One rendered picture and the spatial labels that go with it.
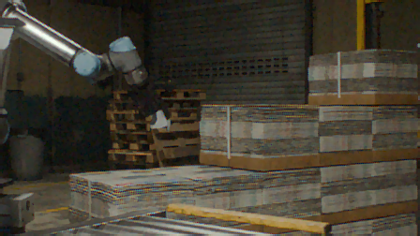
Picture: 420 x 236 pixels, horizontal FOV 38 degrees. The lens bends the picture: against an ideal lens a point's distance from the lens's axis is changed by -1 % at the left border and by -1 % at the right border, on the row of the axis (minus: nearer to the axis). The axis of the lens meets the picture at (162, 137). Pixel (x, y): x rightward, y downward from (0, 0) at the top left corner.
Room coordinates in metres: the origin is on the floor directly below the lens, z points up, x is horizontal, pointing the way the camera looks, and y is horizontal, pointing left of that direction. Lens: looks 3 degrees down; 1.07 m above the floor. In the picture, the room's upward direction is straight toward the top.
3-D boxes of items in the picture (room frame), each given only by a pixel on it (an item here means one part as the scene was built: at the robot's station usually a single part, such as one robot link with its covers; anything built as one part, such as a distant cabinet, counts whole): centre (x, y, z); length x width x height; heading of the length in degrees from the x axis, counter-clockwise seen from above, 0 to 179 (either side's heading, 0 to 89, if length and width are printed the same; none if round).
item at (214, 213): (1.38, -0.18, 0.81); 0.43 x 0.03 x 0.02; 49
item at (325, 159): (2.50, -0.63, 0.86); 0.38 x 0.29 x 0.04; 30
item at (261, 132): (2.34, -0.37, 0.95); 0.38 x 0.29 x 0.23; 33
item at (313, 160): (2.34, -0.37, 0.86); 0.38 x 0.29 x 0.04; 33
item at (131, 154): (9.08, 0.07, 0.65); 1.33 x 0.94 x 1.30; 143
